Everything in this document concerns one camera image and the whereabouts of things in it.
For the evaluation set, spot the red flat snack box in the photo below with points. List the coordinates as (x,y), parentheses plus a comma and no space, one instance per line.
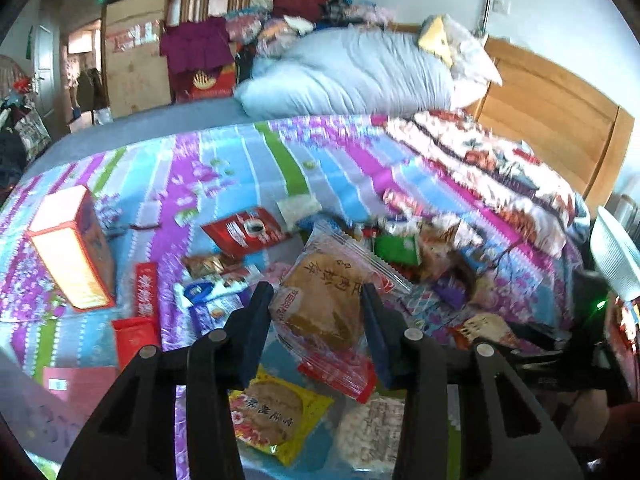
(142,328)

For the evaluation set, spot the red gift box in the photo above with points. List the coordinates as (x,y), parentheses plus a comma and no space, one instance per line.
(201,85)

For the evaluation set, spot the floral red white quilt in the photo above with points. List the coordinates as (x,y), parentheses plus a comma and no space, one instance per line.
(507,177)

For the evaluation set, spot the purple garment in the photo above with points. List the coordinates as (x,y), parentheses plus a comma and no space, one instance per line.
(193,46)

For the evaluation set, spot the clear bag of puffed grains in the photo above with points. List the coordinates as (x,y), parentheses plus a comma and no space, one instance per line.
(367,438)

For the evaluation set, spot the orange white upright box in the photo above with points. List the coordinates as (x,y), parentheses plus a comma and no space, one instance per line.
(68,238)

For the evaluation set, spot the light blue folded duvet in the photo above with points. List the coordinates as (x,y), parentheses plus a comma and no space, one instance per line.
(351,71)

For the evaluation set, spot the red coffee sachet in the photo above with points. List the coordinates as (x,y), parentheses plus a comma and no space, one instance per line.
(245,232)

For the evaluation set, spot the green snack packet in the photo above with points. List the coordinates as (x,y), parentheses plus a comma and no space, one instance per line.
(398,249)

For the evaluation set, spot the colourful floral bed sheet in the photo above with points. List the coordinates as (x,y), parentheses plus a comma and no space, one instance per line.
(476,277)

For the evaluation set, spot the blue white snack packet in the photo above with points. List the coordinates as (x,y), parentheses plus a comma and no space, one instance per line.
(208,302)

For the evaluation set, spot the white plastic basket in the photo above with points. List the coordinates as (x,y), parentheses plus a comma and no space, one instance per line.
(615,255)

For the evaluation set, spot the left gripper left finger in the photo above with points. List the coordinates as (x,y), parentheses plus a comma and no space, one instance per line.
(223,360)

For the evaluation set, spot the stack of cardboard boxes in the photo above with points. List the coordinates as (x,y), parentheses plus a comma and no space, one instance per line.
(135,73)

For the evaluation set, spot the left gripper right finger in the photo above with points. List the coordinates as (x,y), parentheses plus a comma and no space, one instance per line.
(405,359)

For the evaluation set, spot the clear red pastry packet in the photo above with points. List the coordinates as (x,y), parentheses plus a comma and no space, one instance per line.
(317,312)

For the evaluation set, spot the flat pink box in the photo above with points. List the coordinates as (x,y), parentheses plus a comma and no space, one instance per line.
(81,388)

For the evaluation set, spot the yellow cushion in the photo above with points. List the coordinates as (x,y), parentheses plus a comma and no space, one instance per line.
(432,38)

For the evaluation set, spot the white pillow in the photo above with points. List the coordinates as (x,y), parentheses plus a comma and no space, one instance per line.
(472,69)

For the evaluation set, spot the yellow biscuit packet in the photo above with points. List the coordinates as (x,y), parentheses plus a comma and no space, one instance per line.
(276,417)

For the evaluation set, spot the wooden headboard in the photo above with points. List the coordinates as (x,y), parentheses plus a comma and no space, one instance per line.
(574,128)

